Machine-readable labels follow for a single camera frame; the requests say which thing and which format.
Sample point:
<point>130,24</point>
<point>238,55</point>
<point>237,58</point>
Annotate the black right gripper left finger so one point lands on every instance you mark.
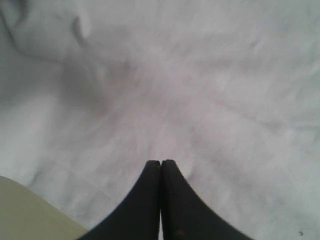
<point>137,217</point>

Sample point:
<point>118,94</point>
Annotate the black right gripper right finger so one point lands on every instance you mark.
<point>184,215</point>

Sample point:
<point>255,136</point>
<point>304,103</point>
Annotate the white t-shirt red lettering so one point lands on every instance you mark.
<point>229,89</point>

